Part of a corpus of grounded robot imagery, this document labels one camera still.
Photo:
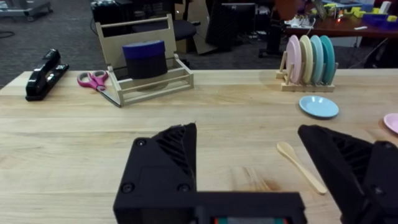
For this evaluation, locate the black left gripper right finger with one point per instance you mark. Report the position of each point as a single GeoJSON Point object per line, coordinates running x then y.
{"type": "Point", "coordinates": [351, 171]}

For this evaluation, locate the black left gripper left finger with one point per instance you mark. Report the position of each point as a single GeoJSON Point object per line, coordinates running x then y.
{"type": "Point", "coordinates": [161, 174]}

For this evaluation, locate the wooden plate rack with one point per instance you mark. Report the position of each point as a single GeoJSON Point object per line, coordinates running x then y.
{"type": "Point", "coordinates": [306, 85]}

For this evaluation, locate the teal plate in rack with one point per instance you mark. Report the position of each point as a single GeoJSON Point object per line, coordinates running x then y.
{"type": "Point", "coordinates": [329, 57]}

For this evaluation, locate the light blue plate in rack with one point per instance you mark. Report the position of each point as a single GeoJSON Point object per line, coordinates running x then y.
{"type": "Point", "coordinates": [317, 59]}

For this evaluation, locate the yellow plate in rack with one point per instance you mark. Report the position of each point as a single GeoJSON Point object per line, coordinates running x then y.
{"type": "Point", "coordinates": [307, 57]}

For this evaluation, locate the pink plate in rack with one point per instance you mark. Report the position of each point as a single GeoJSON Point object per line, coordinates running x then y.
{"type": "Point", "coordinates": [293, 62]}

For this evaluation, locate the wooden spoon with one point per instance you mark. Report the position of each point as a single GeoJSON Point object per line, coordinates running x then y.
{"type": "Point", "coordinates": [300, 168]}

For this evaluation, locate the wooden tape holder stand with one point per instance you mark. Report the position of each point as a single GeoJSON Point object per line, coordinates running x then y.
{"type": "Point", "coordinates": [140, 84]}

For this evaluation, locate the stack of tape rolls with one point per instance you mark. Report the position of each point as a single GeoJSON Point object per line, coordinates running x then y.
{"type": "Point", "coordinates": [145, 59]}

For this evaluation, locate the black office chair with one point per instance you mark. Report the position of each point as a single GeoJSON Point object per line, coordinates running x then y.
{"type": "Point", "coordinates": [174, 29]}

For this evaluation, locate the brown wooden desk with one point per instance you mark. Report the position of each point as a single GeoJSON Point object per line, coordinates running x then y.
{"type": "Point", "coordinates": [339, 26]}

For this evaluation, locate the cardboard box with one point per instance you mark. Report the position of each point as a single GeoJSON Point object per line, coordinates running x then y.
{"type": "Point", "coordinates": [194, 28]}

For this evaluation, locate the black stapler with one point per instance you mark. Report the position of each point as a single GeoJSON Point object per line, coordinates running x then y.
{"type": "Point", "coordinates": [45, 76]}

